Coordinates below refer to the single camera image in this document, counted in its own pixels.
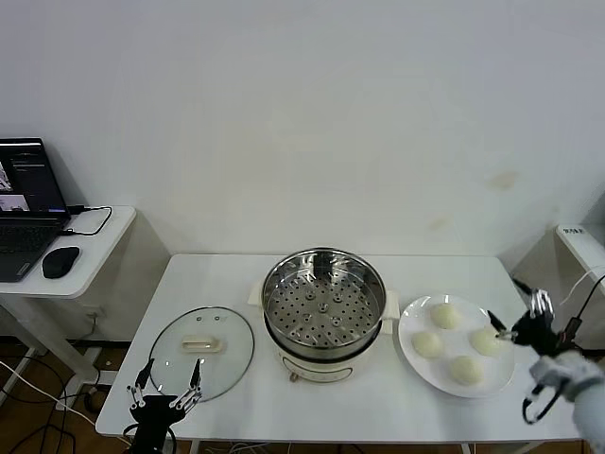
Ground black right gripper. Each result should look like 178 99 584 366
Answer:
486 277 568 358

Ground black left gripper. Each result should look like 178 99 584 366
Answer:
125 357 205 454

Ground white steamed baozi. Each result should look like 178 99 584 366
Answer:
468 327 507 357
410 330 445 360
428 302 462 331
447 354 484 385

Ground round glass pot lid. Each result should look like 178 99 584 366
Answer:
147 306 256 404

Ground stainless steel steamer basket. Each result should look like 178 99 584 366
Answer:
248 245 402 364

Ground small dark floor object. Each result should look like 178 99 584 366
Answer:
80 386 104 413

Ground round white plate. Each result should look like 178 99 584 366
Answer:
397 293 516 398

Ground white rounded side table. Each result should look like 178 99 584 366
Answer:
0 204 172 408

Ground cream electric cooker pot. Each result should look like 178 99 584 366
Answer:
268 317 394 383

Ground black computer mouse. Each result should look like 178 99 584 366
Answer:
41 245 81 280

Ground dark grey open laptop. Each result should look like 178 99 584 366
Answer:
0 136 72 284

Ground black cable with inline box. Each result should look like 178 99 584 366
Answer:
560 273 605 351

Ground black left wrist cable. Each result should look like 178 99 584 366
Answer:
122 423 181 454

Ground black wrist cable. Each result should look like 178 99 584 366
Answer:
122 423 181 454
521 382 564 426

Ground white desk cable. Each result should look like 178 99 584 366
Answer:
562 264 605 304

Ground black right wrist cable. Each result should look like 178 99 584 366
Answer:
521 382 564 426

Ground thin white cables under table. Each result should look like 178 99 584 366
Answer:
202 441 268 454

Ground black floor cable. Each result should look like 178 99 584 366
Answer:
0 347 103 454

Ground white floor cable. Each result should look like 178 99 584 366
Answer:
0 361 100 425

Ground black laptop cable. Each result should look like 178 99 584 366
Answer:
60 203 114 237

